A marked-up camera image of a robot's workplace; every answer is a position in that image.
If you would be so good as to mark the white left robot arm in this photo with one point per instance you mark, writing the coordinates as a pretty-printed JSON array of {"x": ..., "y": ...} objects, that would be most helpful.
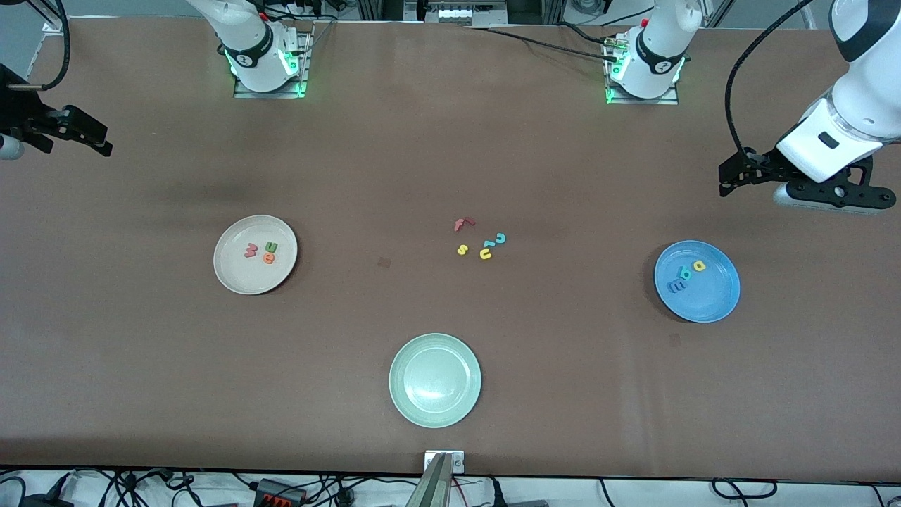
[{"x": 654, "y": 49}]

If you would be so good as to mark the blue plate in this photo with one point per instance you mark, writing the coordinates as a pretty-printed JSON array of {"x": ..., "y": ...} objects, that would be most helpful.
[{"x": 711, "y": 299}]

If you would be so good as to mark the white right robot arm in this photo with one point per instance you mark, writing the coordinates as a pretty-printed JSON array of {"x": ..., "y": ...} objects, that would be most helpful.
[{"x": 246, "y": 42}]

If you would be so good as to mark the red foam letter f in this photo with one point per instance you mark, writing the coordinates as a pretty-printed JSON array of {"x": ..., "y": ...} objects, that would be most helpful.
[{"x": 460, "y": 225}]

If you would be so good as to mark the black red power strip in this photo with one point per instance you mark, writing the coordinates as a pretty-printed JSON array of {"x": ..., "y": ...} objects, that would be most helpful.
[{"x": 278, "y": 493}]

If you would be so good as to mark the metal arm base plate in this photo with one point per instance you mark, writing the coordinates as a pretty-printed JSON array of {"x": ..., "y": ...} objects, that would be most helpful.
[
  {"x": 304, "y": 70},
  {"x": 662, "y": 100}
]

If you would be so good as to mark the aluminium camera pole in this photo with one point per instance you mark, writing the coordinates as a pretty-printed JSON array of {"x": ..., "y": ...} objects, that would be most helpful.
[{"x": 433, "y": 486}]

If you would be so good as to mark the pink foam letter m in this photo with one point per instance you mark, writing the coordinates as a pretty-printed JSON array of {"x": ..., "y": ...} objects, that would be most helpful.
[{"x": 251, "y": 251}]

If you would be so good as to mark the blue foam letter m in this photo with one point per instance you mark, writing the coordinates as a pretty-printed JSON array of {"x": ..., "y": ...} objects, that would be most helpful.
[{"x": 676, "y": 286}]

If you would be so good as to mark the small metal mounting bracket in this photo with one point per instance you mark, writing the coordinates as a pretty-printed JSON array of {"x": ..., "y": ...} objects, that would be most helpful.
[{"x": 457, "y": 461}]

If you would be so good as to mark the pale green plate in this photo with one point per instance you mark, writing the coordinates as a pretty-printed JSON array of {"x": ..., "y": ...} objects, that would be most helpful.
[{"x": 435, "y": 380}]

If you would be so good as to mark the white connector block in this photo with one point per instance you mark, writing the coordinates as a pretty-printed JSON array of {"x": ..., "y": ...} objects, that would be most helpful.
[{"x": 461, "y": 14}]

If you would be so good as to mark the teal foam letter b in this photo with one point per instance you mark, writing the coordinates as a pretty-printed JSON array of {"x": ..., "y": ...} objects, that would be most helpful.
[{"x": 684, "y": 272}]

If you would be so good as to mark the light brown plate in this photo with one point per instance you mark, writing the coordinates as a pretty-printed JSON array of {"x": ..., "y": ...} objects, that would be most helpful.
[{"x": 243, "y": 274}]

